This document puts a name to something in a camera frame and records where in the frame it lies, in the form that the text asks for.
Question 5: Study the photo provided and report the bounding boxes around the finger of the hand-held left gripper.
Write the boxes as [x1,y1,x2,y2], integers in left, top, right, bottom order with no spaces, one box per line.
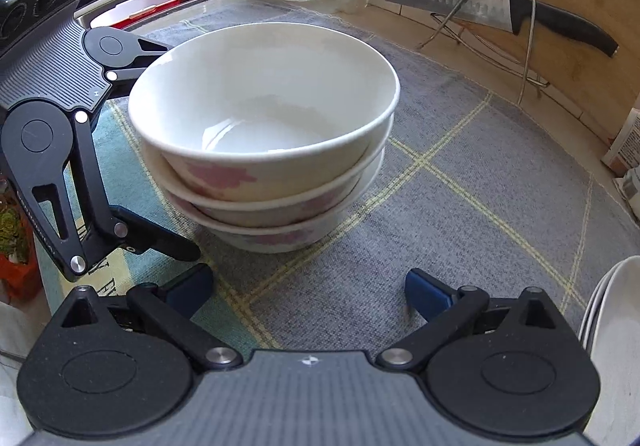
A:
[102,37,173,83]
[15,108,202,283]

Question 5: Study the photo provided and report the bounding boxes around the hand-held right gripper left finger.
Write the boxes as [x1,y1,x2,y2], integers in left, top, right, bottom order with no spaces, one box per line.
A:
[60,264,244,373]

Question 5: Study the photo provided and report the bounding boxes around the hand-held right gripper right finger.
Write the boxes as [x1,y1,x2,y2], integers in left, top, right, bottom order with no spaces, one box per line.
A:
[375,269,559,373]

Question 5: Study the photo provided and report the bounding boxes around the white pink flower bowl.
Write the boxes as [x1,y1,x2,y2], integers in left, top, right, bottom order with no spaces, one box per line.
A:
[141,116,396,228]
[162,146,387,254]
[128,22,401,203]

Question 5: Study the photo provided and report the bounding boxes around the red and white basin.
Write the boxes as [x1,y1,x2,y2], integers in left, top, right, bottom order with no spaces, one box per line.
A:
[90,0,182,29]

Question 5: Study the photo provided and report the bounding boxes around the grey checked table mat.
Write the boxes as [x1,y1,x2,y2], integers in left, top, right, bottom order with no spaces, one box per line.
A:
[35,1,640,357]

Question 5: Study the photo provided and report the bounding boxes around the colourful snack bags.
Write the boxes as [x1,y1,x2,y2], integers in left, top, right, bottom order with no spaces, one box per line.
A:
[0,176,43,302]

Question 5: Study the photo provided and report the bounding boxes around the white orange printed packet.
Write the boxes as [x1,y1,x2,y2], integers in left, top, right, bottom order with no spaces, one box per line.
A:
[602,108,640,177]

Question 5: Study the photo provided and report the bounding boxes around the metal wire knife rack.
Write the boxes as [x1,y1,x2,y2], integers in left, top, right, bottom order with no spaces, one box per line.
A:
[417,0,551,107]

